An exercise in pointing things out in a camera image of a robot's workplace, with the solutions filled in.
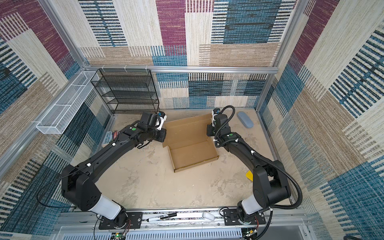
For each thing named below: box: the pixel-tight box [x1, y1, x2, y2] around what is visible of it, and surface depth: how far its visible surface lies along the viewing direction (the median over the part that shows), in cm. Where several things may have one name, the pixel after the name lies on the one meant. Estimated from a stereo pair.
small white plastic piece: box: [202, 211, 215, 221], surface depth 74 cm
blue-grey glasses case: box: [236, 111, 254, 129], surface depth 113 cm
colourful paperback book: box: [101, 130, 120, 148], surface depth 104 cm
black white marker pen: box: [147, 213, 177, 222], surface depth 76 cm
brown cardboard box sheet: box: [162, 113, 219, 173], surface depth 93 cm
